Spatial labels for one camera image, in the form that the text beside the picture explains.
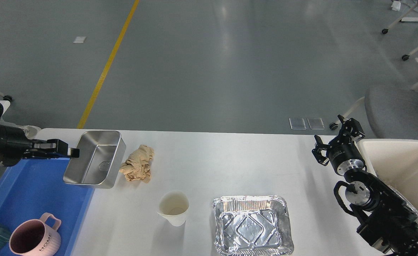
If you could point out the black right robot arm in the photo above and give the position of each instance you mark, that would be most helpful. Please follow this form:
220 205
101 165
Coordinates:
387 222

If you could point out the aluminium foil tray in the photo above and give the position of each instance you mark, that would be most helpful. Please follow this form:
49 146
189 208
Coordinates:
252 226

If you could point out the beige plastic bin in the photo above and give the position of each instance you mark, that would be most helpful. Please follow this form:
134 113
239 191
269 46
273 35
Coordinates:
395 162

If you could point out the crumpled brown paper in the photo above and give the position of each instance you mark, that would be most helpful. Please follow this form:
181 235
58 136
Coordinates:
137 167

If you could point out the white paper cup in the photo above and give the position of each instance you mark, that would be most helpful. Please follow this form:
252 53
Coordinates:
174 207

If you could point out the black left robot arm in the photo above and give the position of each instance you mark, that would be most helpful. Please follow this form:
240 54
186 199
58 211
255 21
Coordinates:
14 146

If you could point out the pink ribbed mug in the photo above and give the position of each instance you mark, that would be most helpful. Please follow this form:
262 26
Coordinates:
36 237

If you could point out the grey office chair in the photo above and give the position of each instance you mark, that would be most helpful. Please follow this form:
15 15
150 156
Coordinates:
391 112

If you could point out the blue plastic tray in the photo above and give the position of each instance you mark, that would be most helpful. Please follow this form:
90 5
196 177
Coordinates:
35 186

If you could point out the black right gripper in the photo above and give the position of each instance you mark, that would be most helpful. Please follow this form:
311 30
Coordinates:
346 156

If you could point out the stainless steel rectangular container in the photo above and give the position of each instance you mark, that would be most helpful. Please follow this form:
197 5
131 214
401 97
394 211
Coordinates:
101 154

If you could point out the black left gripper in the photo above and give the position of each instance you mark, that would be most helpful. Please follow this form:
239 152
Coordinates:
14 143

